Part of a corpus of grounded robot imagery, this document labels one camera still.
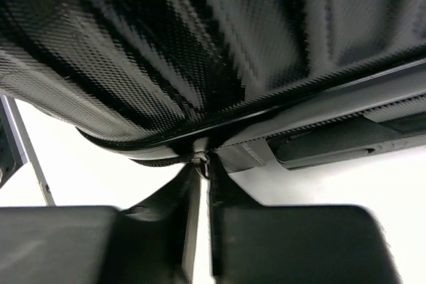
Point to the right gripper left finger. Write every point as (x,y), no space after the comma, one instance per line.
(152,242)

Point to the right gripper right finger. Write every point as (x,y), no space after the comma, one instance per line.
(252,243)

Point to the black hard-shell suitcase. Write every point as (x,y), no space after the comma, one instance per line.
(309,81)

